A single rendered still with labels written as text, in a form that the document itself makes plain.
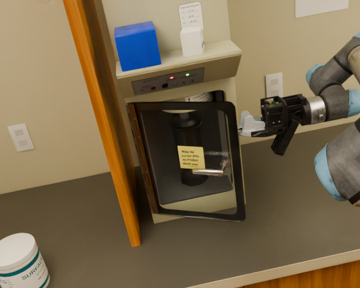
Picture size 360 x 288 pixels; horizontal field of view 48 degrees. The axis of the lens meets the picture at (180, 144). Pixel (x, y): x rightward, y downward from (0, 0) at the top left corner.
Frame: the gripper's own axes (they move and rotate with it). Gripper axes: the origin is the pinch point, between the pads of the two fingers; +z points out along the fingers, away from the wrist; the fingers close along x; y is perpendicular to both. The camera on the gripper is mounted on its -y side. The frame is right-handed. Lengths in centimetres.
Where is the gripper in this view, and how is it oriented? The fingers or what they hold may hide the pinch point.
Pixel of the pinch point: (235, 133)
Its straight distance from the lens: 114.0
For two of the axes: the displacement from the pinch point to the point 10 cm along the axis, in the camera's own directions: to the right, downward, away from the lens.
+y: -1.5, -8.6, -4.8
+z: -9.8, 2.0, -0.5
